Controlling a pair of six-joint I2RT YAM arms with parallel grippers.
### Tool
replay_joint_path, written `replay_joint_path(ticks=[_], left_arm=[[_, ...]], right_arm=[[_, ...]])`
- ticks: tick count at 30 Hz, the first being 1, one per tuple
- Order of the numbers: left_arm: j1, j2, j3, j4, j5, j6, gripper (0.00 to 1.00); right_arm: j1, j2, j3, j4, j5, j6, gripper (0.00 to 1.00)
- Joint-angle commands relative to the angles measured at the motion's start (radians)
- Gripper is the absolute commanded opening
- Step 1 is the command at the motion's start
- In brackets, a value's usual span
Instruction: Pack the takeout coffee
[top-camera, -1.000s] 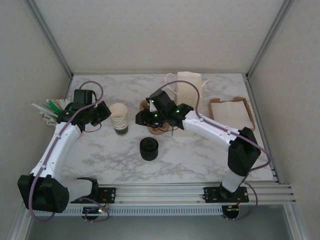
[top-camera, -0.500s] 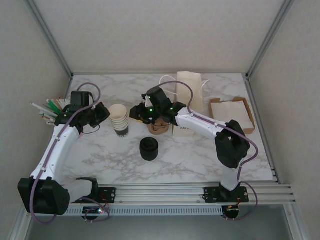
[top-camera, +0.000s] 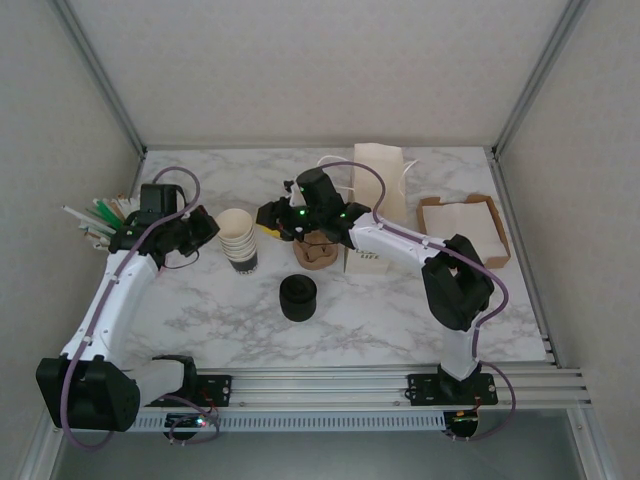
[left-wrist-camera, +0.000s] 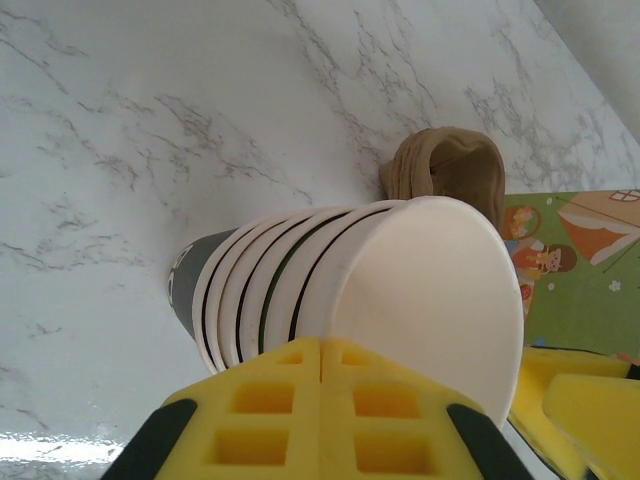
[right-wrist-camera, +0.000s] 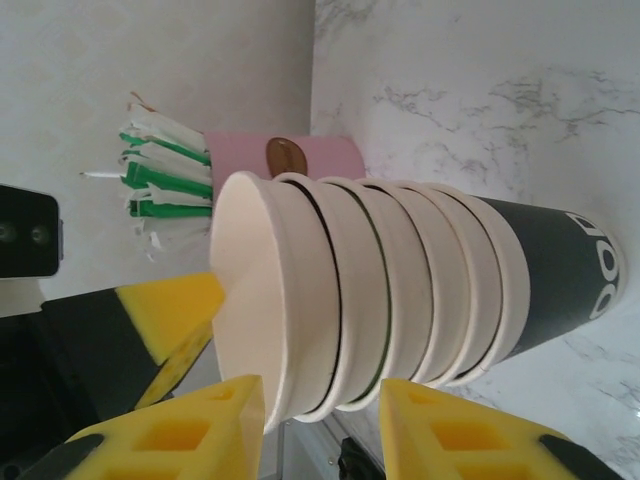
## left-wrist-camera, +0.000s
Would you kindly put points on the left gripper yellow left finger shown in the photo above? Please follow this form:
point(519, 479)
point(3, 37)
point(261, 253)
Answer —
point(260, 430)

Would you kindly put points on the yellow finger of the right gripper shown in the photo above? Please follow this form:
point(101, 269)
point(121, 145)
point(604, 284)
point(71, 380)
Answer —
point(600, 425)
point(532, 395)

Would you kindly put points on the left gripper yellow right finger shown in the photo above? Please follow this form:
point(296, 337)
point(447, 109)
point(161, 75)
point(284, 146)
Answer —
point(385, 430)

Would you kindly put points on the white green paper bag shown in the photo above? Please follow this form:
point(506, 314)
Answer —
point(590, 280)

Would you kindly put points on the beige paper cup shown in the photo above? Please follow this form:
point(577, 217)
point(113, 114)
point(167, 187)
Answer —
point(425, 300)

